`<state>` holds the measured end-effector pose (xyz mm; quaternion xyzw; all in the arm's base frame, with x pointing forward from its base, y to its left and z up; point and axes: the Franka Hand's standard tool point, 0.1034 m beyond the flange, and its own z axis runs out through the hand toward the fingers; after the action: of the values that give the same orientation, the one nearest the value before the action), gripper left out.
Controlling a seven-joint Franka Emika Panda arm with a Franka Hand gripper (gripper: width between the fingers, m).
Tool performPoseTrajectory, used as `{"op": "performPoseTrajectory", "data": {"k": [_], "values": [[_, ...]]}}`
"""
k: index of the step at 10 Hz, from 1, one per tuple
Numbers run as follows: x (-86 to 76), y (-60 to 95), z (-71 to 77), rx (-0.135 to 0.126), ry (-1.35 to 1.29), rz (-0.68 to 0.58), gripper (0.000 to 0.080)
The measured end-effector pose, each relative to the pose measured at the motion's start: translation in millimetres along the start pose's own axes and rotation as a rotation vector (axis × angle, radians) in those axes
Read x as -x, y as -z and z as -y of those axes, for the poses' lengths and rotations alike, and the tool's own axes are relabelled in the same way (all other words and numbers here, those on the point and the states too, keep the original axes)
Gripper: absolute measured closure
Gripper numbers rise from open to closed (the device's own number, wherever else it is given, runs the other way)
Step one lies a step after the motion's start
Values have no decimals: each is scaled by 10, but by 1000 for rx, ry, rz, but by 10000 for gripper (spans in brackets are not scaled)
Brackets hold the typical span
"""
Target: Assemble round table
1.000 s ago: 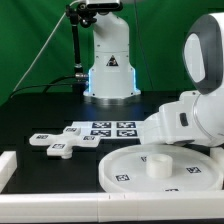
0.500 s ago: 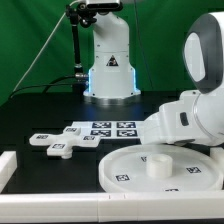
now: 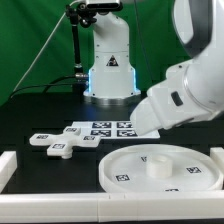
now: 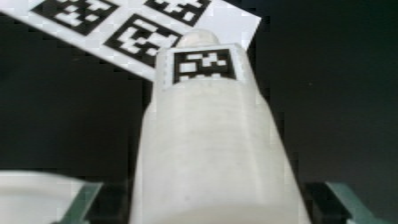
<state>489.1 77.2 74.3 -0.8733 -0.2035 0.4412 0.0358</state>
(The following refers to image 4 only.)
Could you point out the white cylindrical table leg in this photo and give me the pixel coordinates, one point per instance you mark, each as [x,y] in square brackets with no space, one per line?
[214,176]

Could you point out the white fiducial marker sheet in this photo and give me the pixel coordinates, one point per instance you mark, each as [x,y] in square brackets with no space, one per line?
[124,29]

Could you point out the white round table top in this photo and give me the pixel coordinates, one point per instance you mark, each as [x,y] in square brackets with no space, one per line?
[45,198]

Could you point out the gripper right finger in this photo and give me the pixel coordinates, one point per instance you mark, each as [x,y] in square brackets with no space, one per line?
[335,205]

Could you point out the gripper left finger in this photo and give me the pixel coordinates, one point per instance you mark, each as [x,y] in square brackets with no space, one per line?
[100,204]

